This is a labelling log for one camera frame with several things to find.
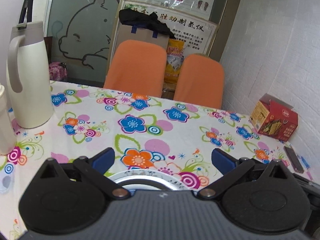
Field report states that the stainless steel bowl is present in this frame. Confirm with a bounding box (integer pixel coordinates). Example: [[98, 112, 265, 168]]
[[109, 169, 188, 192]]

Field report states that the dark smartphone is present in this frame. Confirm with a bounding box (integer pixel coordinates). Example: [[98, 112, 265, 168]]
[[284, 146, 304, 174]]

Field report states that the floral tablecloth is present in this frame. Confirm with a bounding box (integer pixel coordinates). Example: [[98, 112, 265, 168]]
[[1, 81, 317, 239]]

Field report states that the red snack carton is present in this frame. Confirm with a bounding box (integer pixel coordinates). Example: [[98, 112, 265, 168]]
[[249, 94, 298, 142]]

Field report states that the small cream bottle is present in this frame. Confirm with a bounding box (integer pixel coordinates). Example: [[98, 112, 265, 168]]
[[0, 85, 16, 155]]

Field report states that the right orange chair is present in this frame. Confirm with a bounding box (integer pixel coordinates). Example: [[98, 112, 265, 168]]
[[174, 54, 225, 109]]

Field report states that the orange chair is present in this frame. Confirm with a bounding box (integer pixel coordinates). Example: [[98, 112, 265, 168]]
[[174, 54, 225, 109], [104, 40, 167, 98]]

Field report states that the large cream thermos jug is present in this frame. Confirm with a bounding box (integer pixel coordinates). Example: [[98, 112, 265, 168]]
[[6, 21, 53, 129]]

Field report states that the pink floral bag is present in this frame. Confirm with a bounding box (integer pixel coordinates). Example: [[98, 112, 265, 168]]
[[49, 62, 67, 82]]

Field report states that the left orange chair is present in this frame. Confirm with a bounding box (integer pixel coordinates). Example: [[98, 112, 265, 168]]
[[104, 40, 167, 98]]

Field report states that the yellow snack bag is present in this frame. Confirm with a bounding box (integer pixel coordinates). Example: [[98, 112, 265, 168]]
[[164, 38, 186, 83]]

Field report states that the brown gift box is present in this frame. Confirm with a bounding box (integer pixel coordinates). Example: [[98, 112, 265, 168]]
[[44, 36, 53, 63]]

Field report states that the white poster with text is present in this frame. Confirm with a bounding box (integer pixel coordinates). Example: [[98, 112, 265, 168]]
[[121, 1, 217, 56]]

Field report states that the black cloth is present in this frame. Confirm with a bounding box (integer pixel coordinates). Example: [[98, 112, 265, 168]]
[[119, 8, 176, 39]]

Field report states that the black cable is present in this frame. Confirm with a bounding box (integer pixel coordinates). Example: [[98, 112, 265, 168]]
[[16, 0, 38, 29]]

